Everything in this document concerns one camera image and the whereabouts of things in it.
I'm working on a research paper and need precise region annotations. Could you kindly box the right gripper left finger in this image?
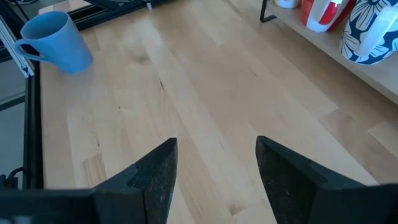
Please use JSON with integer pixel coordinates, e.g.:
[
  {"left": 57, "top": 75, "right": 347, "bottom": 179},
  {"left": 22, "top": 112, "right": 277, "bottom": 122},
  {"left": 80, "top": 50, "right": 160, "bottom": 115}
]
[{"left": 92, "top": 138, "right": 178, "bottom": 224}]

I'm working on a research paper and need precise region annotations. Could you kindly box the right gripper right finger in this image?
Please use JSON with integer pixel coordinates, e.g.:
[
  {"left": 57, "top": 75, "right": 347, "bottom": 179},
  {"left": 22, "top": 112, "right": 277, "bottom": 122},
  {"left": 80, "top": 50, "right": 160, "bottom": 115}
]
[{"left": 256, "top": 136, "right": 366, "bottom": 224}]

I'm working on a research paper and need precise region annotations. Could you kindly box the blue white floral mug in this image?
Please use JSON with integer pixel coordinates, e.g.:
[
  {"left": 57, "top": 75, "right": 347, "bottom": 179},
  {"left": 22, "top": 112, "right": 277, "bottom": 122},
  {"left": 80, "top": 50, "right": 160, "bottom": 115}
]
[{"left": 338, "top": 0, "right": 398, "bottom": 65}]

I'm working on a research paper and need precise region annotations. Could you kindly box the plain lavender mug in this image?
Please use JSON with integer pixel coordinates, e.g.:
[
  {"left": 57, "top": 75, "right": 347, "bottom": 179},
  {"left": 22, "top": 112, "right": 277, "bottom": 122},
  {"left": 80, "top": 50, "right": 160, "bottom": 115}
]
[{"left": 14, "top": 11, "right": 94, "bottom": 75}]

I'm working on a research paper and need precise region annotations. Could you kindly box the orange and white mug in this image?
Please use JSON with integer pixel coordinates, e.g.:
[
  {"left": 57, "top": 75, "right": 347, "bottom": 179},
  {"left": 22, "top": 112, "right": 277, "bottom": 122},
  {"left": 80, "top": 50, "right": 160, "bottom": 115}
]
[{"left": 300, "top": 0, "right": 357, "bottom": 34}]

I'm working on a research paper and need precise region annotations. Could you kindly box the black aluminium rig frame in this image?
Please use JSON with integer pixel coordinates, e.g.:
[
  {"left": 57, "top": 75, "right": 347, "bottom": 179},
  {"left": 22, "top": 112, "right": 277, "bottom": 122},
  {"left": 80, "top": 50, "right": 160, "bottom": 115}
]
[{"left": 0, "top": 0, "right": 175, "bottom": 190}]

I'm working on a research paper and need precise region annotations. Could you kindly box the wooden shelf riser black frame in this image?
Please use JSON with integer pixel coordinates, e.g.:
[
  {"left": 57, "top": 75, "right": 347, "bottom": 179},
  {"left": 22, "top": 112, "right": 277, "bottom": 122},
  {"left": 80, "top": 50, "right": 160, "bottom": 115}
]
[{"left": 259, "top": 0, "right": 398, "bottom": 105}]

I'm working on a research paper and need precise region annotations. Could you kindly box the silver aluminium bracket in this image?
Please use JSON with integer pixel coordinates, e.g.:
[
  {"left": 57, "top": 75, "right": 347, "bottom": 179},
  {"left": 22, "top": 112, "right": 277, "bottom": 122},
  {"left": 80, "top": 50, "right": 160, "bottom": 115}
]
[{"left": 0, "top": 15, "right": 35, "bottom": 78}]

